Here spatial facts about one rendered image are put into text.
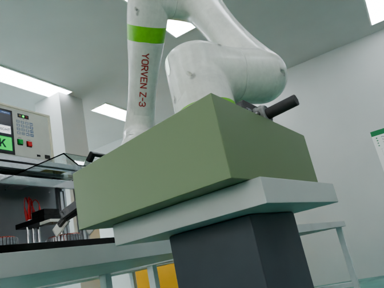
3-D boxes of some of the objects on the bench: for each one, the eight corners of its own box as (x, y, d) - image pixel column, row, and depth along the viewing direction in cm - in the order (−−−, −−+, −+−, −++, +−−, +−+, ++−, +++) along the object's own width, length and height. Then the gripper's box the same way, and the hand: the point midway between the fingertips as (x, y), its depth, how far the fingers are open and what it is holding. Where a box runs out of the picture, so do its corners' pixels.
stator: (90, 242, 129) (89, 231, 130) (64, 244, 120) (63, 232, 121) (66, 249, 134) (65, 238, 135) (39, 252, 124) (38, 240, 125)
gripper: (86, 191, 109) (44, 244, 114) (142, 195, 130) (104, 239, 135) (74, 172, 113) (34, 224, 118) (130, 179, 134) (94, 223, 139)
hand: (73, 230), depth 126 cm, fingers open, 13 cm apart
